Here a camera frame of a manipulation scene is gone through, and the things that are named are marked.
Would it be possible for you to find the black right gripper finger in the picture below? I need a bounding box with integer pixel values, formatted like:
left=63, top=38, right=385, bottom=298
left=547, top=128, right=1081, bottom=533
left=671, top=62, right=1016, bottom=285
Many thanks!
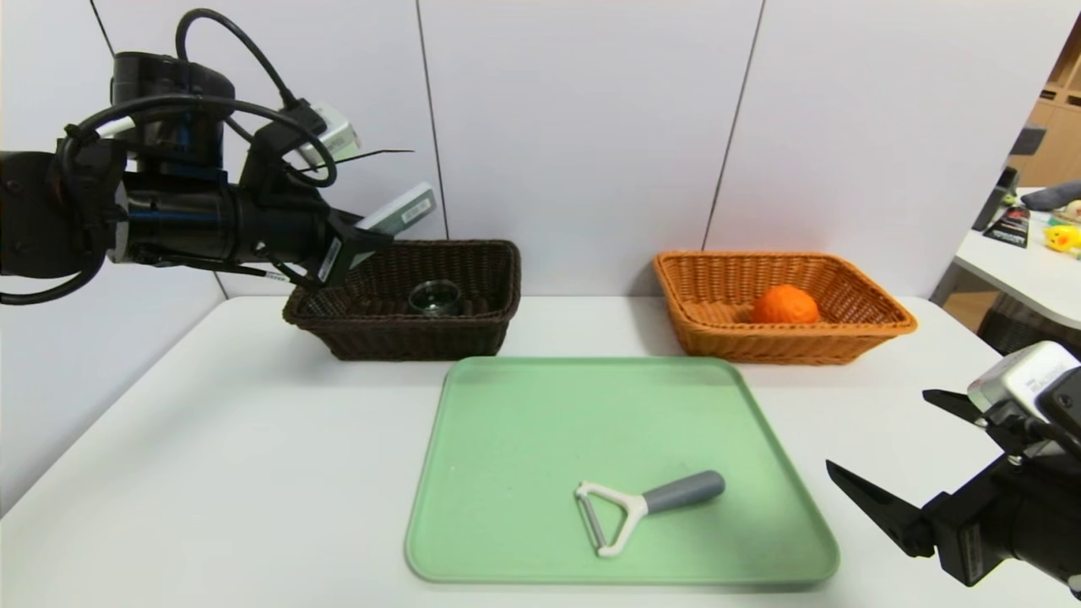
left=825, top=459, right=936, bottom=558
left=922, top=388, right=1008, bottom=442

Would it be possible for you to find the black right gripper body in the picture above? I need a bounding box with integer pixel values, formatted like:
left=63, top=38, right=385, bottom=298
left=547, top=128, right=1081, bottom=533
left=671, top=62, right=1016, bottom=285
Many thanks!
left=921, top=417, right=1081, bottom=588

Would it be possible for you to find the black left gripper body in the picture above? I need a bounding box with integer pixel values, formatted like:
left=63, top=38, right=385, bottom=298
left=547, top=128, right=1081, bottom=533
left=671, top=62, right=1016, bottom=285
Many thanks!
left=235, top=185, right=363, bottom=289

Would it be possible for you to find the slim clear plastic case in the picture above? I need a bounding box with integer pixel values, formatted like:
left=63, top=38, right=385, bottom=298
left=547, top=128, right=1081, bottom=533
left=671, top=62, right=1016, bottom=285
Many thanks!
left=355, top=182, right=437, bottom=237

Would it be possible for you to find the glass jar with dark lid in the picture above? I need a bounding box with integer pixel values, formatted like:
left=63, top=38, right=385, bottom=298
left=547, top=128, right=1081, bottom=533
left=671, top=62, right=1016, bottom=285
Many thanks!
left=409, top=280, right=463, bottom=318

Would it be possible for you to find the orange fruit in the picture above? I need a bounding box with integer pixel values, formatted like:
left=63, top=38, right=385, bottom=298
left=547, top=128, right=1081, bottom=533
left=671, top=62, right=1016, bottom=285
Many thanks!
left=752, top=285, right=820, bottom=325

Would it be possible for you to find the dark brown wicker basket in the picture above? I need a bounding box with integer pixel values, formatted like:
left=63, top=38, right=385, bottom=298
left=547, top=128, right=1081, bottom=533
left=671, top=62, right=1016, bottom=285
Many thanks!
left=282, top=240, right=523, bottom=361

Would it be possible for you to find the orange wicker basket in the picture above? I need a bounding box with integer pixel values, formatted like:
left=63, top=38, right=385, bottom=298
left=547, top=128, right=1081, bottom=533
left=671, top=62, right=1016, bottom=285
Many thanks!
left=654, top=250, right=920, bottom=366

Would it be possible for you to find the dark woven chair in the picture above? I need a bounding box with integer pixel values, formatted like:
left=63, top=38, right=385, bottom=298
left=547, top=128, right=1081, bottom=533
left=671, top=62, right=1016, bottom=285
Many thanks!
left=977, top=291, right=1081, bottom=360

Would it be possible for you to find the white side table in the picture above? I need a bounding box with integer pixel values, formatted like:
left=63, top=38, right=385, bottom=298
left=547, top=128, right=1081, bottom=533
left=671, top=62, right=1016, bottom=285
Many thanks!
left=929, top=187, right=1081, bottom=330

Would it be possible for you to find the black printed card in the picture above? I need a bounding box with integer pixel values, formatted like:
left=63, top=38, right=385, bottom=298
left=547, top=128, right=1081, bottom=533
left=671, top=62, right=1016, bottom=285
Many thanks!
left=982, top=207, right=1029, bottom=248

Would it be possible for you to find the black upright box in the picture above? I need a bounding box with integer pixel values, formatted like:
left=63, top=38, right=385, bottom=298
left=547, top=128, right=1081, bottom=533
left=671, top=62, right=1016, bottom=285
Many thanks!
left=971, top=167, right=1019, bottom=233

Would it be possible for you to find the light green plastic tray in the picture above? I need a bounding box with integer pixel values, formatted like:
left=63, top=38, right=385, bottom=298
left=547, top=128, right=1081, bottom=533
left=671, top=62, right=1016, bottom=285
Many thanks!
left=404, top=356, right=840, bottom=585

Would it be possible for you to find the wooden shelf unit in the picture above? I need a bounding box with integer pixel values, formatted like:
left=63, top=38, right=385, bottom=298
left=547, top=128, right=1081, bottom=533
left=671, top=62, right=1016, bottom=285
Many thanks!
left=1009, top=17, right=1081, bottom=188

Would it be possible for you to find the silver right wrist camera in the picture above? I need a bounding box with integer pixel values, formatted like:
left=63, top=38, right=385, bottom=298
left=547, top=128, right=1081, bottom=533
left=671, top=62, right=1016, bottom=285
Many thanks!
left=969, top=341, right=1081, bottom=421

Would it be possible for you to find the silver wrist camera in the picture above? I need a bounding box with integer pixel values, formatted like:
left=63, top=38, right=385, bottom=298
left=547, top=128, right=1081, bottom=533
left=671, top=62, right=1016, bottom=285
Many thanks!
left=291, top=103, right=362, bottom=170
left=969, top=341, right=1081, bottom=421

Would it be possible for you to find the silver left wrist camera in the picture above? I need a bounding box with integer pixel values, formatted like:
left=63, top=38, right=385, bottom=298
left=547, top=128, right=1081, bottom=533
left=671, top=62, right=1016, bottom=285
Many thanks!
left=291, top=103, right=362, bottom=170

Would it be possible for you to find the white peeler with grey handle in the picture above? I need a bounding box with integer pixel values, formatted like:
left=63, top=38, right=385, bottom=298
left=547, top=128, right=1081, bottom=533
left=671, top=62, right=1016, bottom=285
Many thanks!
left=575, top=471, right=727, bottom=559

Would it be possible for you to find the black left camera cable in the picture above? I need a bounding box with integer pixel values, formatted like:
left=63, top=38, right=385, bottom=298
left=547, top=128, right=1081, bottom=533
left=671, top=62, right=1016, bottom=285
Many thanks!
left=175, top=8, right=322, bottom=129

